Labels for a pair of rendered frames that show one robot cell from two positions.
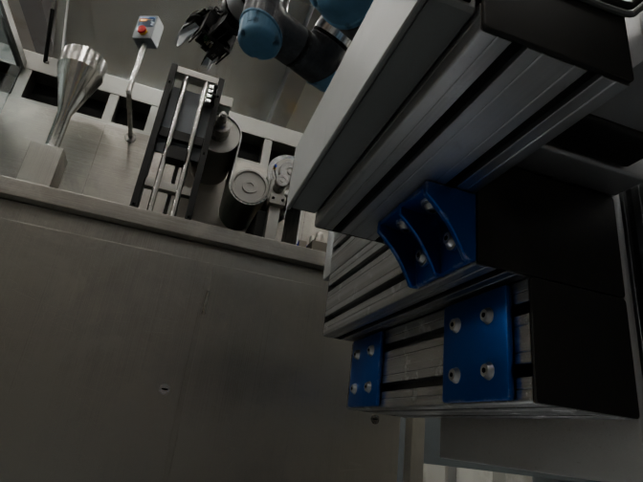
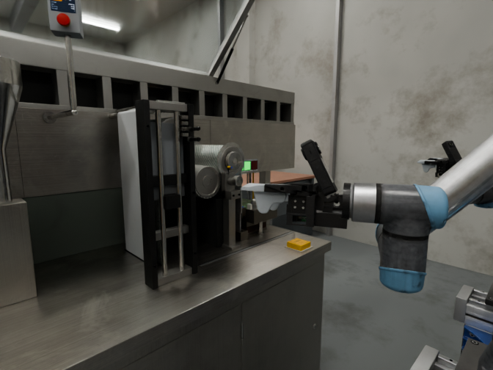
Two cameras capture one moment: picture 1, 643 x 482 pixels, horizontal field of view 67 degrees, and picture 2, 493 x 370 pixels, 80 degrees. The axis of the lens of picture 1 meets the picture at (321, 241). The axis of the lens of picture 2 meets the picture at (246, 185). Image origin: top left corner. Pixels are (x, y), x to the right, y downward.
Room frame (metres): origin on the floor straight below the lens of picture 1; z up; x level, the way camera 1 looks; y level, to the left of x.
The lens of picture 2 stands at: (0.33, 0.65, 1.33)
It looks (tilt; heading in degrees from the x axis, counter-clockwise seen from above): 9 degrees down; 332
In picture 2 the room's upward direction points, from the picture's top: straight up
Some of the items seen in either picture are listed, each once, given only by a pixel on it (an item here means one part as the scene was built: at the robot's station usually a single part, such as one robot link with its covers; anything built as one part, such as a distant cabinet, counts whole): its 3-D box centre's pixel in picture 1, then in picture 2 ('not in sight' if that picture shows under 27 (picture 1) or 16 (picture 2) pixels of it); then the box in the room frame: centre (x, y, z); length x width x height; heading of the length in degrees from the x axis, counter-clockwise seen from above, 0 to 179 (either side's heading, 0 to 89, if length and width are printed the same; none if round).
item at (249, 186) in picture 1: (242, 201); (189, 178); (1.49, 0.28, 1.18); 0.26 x 0.12 x 0.12; 17
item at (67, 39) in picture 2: (137, 67); (70, 74); (1.29, 0.67, 1.51); 0.02 x 0.02 x 0.20
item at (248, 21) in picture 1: (270, 28); (401, 255); (0.65, 0.14, 1.12); 0.11 x 0.08 x 0.11; 131
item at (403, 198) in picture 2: not in sight; (408, 207); (0.64, 0.15, 1.21); 0.11 x 0.08 x 0.09; 41
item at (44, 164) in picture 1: (52, 146); (2, 196); (1.31, 0.86, 1.19); 0.14 x 0.14 x 0.57
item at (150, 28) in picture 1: (146, 30); (64, 13); (1.28, 0.67, 1.66); 0.07 x 0.07 x 0.10; 81
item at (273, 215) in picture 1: (272, 222); (231, 211); (1.36, 0.16, 1.05); 0.06 x 0.05 x 0.31; 17
